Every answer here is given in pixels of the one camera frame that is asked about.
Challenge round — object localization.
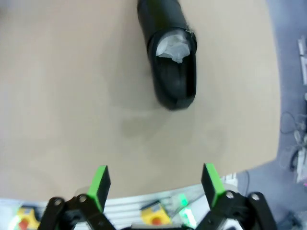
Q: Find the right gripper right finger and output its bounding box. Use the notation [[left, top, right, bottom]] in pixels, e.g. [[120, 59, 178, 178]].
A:
[[194, 162, 277, 230]]

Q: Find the white paper wad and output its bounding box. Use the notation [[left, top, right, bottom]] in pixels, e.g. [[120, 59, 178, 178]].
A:
[[155, 33, 190, 64]]

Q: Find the aluminium rail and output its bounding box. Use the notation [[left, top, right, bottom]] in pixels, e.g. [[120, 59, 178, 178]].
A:
[[71, 183, 238, 230]]

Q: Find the yellow emergency stop box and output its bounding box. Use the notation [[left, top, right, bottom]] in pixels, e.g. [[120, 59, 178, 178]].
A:
[[14, 207, 42, 230], [140, 201, 172, 227]]

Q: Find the green lit device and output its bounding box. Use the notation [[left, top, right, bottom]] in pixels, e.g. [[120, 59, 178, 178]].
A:
[[172, 193, 196, 225]]

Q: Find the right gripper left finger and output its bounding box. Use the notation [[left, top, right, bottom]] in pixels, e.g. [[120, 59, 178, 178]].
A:
[[41, 165, 114, 230]]

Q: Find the black leather dress shoe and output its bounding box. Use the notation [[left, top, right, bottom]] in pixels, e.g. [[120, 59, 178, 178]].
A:
[[137, 0, 199, 112]]

